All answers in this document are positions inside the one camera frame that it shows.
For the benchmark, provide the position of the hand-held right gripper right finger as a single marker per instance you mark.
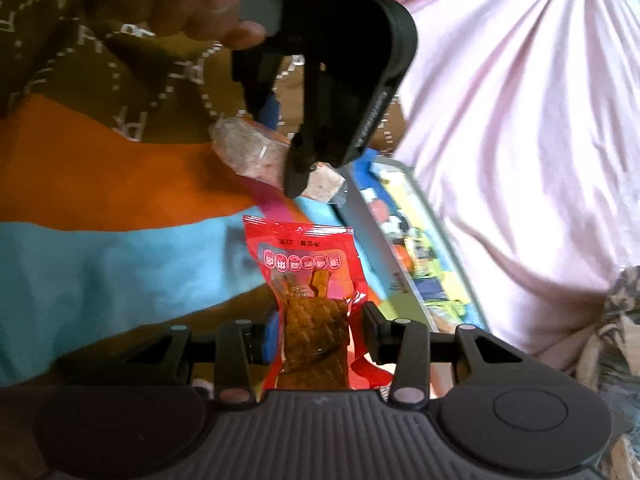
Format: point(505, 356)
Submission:
point(372, 330)

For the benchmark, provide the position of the brown patterned pillow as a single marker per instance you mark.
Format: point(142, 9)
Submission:
point(75, 60)

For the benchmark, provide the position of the colourful cartoon printed blanket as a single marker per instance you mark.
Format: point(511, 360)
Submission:
point(100, 260)

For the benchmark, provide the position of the person's left hand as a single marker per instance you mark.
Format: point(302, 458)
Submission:
point(190, 5)

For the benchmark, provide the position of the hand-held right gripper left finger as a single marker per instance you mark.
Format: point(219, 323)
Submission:
point(270, 340)

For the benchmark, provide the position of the white purple snack packet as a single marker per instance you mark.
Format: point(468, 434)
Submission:
point(250, 150)

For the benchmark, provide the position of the red dried tofu snack packet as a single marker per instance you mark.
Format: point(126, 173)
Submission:
point(310, 310)

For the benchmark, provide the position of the grey box with cartoon drawing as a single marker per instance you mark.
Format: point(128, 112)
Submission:
point(370, 230)

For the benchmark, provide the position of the pink bed sheet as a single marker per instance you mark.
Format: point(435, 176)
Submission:
point(525, 135)

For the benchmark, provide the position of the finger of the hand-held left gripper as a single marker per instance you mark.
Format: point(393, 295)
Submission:
point(270, 110)
point(315, 150)

